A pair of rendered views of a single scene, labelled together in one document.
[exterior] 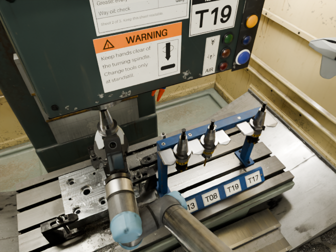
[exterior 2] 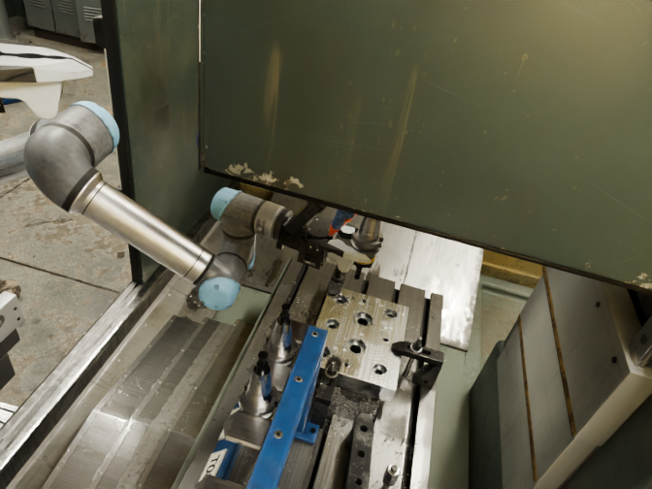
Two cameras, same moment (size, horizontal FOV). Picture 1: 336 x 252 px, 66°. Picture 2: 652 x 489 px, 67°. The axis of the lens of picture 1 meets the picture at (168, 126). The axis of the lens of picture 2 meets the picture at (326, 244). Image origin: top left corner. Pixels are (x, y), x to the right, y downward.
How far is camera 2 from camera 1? 1.06 m
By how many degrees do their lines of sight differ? 82
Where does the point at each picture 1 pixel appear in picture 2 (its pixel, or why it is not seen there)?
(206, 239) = (137, 210)
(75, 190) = (372, 310)
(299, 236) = not seen: outside the picture
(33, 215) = (382, 290)
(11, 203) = (448, 330)
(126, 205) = (242, 199)
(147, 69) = not seen: hidden behind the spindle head
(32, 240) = (349, 278)
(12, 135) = not seen: hidden behind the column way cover
